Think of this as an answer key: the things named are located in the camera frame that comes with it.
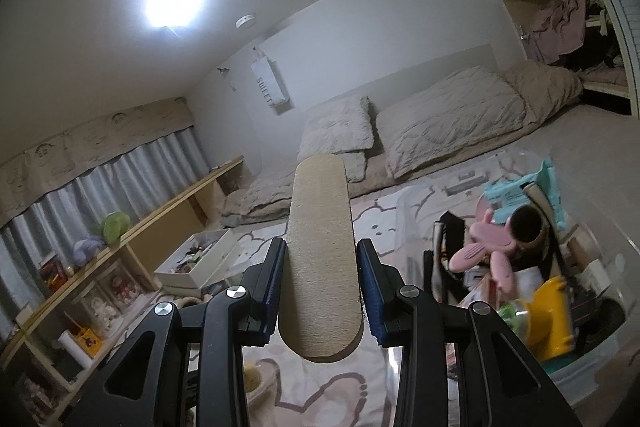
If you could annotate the clear figure display box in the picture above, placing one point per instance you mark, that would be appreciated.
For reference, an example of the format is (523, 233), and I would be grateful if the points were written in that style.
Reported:
(122, 289)
(100, 312)

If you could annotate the pink knitted item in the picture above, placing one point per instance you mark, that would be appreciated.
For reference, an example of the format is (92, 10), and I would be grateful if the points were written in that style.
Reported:
(487, 232)

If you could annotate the rounded wooden board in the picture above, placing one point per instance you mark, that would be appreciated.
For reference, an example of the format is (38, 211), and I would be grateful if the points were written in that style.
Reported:
(320, 257)

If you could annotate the red toys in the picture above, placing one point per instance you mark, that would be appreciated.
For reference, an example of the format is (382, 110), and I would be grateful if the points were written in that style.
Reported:
(52, 274)

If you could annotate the pile of small assorted items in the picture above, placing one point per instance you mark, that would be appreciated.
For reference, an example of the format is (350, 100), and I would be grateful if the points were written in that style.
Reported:
(192, 254)

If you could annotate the beige printed valance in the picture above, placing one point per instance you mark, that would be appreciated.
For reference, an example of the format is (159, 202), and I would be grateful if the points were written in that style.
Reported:
(100, 137)

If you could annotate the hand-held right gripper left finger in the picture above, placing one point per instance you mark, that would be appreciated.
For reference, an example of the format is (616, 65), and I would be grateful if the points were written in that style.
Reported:
(272, 287)

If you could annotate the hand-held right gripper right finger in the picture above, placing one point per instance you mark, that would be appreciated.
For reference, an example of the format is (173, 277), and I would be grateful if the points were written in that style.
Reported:
(372, 292)

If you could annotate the pink clothes pile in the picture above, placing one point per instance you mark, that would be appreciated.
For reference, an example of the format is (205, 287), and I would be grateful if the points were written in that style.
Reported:
(560, 27)

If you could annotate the white smoke detector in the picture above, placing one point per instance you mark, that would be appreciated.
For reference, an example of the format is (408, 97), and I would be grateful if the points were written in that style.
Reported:
(246, 21)

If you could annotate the beige bed quilt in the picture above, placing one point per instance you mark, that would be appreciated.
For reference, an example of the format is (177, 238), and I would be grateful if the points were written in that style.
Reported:
(545, 87)

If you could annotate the yellow small box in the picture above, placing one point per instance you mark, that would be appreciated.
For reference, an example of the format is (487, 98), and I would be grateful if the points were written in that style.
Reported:
(89, 339)

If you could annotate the bunny printed blanket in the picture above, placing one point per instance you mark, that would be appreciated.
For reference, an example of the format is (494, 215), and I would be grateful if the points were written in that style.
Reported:
(325, 387)

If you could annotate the green plush toy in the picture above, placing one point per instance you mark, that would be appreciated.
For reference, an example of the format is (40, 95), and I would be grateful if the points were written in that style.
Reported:
(115, 227)

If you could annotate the purple plush toy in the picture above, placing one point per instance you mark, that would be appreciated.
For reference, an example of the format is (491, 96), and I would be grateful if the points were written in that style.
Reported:
(87, 251)

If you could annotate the grey curtain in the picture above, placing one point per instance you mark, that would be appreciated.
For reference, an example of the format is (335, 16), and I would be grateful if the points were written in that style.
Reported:
(140, 177)

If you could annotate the long wooden shelf unit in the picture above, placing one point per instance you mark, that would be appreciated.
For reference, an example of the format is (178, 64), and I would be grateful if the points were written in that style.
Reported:
(165, 217)

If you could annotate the clear plastic container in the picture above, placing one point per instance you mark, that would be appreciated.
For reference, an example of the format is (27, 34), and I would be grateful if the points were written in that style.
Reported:
(575, 382)

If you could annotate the yellow plastic object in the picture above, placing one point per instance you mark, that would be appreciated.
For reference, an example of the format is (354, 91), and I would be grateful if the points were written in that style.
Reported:
(550, 322)

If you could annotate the white louvred closet door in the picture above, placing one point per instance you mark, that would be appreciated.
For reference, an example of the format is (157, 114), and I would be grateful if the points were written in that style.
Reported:
(622, 7)

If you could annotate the black and white pouch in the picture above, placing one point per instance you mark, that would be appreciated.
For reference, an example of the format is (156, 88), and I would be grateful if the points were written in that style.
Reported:
(450, 237)

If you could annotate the small fluffy beige pillow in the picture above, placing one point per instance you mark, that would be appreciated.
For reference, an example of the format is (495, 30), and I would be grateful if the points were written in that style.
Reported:
(335, 129)

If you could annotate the cardboard tube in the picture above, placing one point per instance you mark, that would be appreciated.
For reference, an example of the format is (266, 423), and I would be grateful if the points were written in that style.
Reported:
(525, 227)

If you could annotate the small beige box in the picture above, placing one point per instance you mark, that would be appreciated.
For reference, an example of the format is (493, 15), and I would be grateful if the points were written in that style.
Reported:
(595, 267)

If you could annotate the large beige pillow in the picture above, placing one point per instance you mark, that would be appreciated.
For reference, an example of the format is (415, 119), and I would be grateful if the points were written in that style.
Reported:
(450, 122)

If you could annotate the yellow round puff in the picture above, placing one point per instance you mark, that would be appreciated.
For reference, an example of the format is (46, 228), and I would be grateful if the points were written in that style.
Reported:
(255, 374)

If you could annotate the dark clothes pile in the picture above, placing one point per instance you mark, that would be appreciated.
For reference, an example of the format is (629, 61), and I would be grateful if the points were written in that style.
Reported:
(600, 47)

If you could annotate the white paper roll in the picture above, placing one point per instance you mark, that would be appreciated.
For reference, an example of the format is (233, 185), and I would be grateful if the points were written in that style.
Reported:
(67, 344)

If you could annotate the built-in closet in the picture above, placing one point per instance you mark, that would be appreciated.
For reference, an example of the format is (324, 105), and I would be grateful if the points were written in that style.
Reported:
(515, 7)

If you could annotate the folded beige duvet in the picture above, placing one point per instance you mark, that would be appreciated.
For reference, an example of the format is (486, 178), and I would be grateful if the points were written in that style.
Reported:
(260, 202)

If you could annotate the white cardboard box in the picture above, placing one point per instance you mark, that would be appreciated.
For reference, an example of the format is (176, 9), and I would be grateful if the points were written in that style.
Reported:
(200, 277)

